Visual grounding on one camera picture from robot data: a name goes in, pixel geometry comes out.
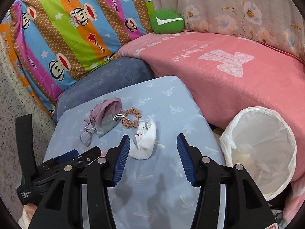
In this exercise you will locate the pink blanket with white print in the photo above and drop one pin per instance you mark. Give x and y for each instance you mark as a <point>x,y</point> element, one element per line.
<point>214,88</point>

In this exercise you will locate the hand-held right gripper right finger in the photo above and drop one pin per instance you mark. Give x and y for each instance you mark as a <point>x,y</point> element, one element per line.
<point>185,162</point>

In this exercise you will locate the grey floral blanket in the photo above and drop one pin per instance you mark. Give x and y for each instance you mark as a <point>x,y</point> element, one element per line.
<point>238,4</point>

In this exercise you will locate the blue-grey velvet cushion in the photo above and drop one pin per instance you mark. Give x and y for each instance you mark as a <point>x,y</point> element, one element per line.
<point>114,76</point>

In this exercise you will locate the light blue covered table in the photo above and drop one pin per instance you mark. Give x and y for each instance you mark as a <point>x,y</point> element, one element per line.
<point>166,95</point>

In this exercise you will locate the grey face mask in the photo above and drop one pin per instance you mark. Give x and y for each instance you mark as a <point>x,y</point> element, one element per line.
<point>104,127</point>

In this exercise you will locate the purple face mask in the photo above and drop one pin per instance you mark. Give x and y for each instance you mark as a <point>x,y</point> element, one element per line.
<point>107,107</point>

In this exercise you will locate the striped cartoon monkey pillow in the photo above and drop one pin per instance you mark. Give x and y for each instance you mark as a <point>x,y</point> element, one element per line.
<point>71,40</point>

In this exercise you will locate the orange spotted scrunchie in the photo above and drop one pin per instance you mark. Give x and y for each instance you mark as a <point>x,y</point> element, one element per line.
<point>136,123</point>

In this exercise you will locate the green cushion with white tick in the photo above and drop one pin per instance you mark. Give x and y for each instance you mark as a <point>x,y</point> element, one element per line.
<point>166,28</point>

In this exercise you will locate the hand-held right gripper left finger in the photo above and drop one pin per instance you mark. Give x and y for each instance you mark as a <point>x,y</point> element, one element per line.
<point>121,162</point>

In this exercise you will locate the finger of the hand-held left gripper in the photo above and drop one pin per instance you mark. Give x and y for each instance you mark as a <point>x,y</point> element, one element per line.
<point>89,156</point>
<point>68,154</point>

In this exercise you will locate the pink sock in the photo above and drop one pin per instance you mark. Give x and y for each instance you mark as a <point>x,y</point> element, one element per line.
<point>103,153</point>

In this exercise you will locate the white sock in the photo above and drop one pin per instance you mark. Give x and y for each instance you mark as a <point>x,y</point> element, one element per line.
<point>145,145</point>

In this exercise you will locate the bin with white plastic liner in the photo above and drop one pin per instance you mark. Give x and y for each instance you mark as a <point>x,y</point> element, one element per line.
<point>262,136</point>

